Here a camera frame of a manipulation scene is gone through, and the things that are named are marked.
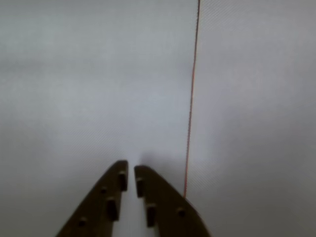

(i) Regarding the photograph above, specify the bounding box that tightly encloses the large grey mat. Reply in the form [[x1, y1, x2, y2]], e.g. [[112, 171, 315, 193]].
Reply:
[[0, 0, 199, 237]]

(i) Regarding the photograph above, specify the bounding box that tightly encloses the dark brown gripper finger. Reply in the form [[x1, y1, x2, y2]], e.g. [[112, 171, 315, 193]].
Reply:
[[134, 165, 212, 237], [56, 160, 129, 237]]

